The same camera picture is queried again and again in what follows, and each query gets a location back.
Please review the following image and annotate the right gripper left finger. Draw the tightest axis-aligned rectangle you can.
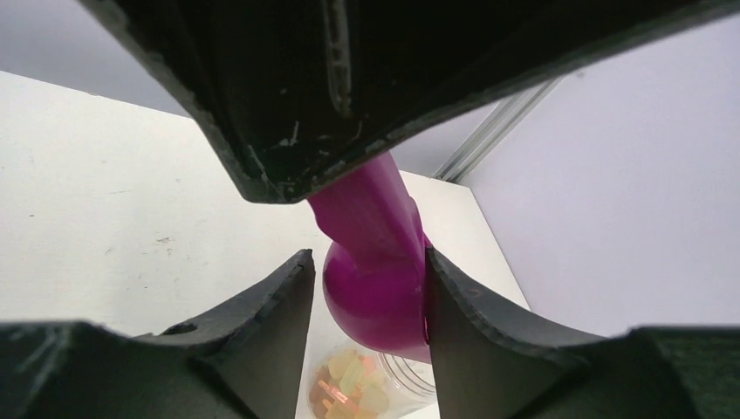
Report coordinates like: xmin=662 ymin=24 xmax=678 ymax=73
xmin=1 ymin=249 xmax=315 ymax=418

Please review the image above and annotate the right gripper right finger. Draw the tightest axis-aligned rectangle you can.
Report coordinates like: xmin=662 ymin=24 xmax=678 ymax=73
xmin=427 ymin=249 xmax=739 ymax=418

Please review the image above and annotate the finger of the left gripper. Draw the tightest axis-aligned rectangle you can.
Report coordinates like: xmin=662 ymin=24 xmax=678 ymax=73
xmin=84 ymin=0 xmax=739 ymax=204

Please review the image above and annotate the clear plastic jar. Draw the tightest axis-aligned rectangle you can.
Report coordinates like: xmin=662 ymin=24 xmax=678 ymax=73
xmin=306 ymin=340 xmax=437 ymax=418

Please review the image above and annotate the magenta plastic scoop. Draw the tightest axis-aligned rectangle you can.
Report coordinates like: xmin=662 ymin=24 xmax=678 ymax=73
xmin=308 ymin=153 xmax=431 ymax=363

